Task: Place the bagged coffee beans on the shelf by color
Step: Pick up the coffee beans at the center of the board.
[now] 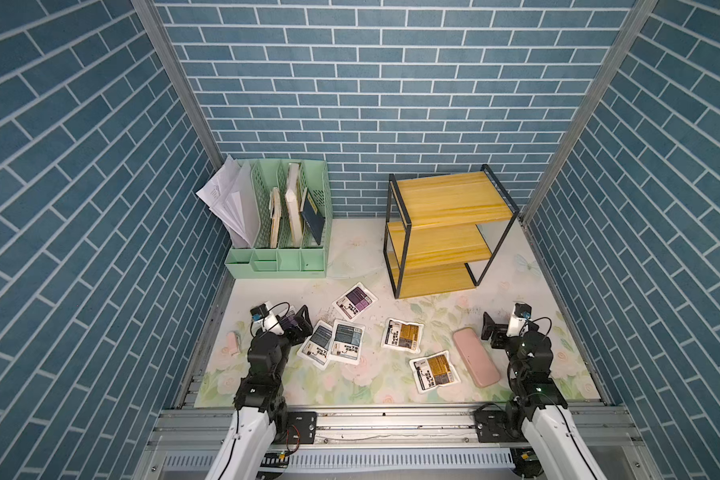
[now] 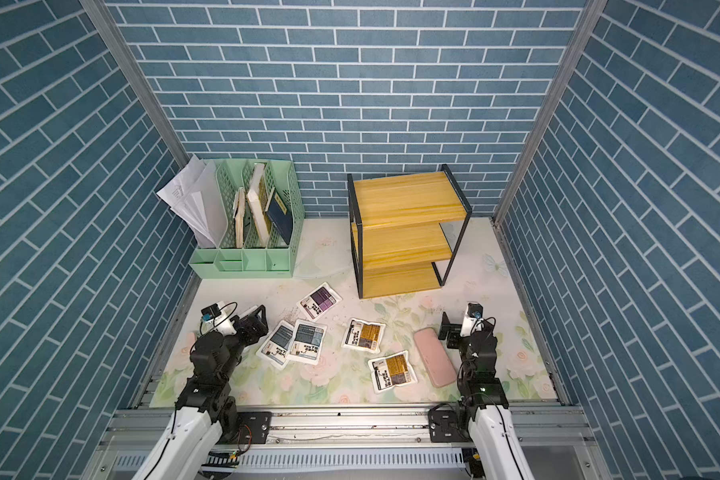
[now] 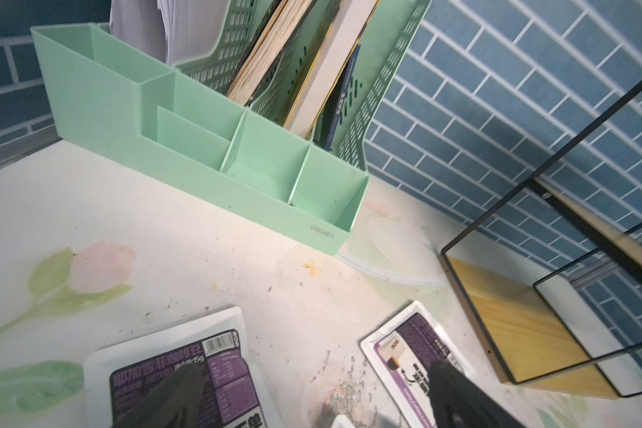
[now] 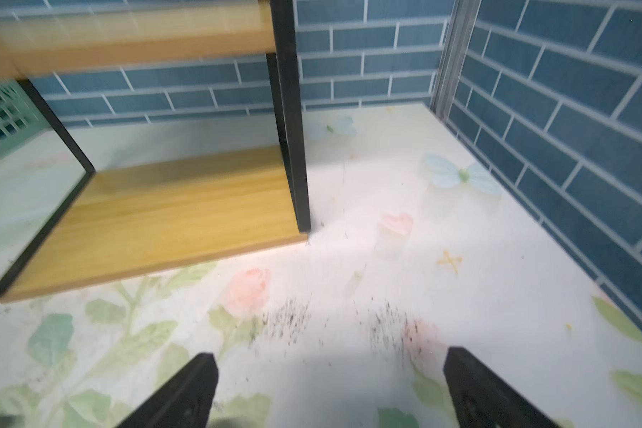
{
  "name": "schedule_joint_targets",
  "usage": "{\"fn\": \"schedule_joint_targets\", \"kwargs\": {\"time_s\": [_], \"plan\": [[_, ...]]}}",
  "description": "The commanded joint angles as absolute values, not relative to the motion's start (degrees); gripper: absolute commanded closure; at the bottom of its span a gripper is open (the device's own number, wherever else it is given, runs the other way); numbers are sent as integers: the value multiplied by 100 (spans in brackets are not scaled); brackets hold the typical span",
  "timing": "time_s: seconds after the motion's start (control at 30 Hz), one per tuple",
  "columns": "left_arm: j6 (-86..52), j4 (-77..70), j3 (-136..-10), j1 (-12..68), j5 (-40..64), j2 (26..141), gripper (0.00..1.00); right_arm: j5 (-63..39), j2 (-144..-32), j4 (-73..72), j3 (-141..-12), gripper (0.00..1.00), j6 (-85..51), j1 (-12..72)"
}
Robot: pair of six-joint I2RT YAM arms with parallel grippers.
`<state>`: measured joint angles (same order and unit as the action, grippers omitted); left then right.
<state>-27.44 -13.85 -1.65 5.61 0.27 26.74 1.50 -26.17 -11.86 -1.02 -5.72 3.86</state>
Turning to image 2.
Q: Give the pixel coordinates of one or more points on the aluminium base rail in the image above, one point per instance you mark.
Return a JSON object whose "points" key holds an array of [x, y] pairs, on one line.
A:
{"points": [[384, 441]]}

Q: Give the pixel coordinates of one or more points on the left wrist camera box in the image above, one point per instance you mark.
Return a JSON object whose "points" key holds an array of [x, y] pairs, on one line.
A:
{"points": [[211, 313]]}

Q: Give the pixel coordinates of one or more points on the purple coffee bag upper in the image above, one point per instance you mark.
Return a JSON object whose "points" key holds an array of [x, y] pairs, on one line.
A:
{"points": [[319, 302]]}

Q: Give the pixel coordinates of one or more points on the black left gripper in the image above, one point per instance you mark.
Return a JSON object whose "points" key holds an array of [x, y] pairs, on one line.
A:
{"points": [[254, 324]]}

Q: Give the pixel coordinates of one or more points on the pink eyeglass case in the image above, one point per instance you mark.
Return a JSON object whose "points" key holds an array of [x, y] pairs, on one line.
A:
{"points": [[434, 357]]}

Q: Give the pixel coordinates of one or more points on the wooden black-frame three-tier shelf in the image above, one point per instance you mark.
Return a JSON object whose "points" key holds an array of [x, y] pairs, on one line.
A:
{"points": [[405, 231]]}

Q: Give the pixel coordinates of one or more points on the white paper sheets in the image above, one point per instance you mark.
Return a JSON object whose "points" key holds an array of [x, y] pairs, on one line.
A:
{"points": [[194, 195]]}

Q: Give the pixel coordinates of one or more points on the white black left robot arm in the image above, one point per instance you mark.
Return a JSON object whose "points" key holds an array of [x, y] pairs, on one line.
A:
{"points": [[205, 413]]}

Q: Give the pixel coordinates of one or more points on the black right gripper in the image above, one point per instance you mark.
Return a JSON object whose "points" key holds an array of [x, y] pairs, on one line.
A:
{"points": [[451, 328]]}

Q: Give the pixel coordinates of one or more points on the green plastic file organizer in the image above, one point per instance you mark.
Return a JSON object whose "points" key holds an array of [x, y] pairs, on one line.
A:
{"points": [[243, 255]]}

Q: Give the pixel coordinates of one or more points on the thin beige book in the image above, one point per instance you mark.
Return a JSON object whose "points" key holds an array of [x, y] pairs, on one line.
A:
{"points": [[239, 217]]}

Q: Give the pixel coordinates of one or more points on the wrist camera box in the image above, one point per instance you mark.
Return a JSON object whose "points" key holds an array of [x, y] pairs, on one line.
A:
{"points": [[211, 313], [473, 314]]}

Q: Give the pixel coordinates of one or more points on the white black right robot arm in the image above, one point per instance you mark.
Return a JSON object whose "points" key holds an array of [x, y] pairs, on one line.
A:
{"points": [[481, 416]]}

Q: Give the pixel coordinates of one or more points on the dark navy notebook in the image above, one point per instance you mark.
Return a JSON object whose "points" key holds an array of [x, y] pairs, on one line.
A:
{"points": [[280, 216]]}

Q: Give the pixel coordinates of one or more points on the teal coffee bag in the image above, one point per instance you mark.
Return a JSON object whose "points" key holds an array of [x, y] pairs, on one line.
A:
{"points": [[276, 346], [306, 345]]}

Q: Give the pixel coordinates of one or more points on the thick cream book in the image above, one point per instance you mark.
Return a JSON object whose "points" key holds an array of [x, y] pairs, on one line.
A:
{"points": [[257, 196]]}

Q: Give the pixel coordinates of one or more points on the yellow coffee bag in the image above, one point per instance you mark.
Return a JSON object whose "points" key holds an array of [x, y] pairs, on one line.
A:
{"points": [[363, 335], [391, 371]]}

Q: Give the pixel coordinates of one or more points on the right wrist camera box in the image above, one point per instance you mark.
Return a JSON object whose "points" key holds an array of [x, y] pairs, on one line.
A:
{"points": [[473, 314]]}

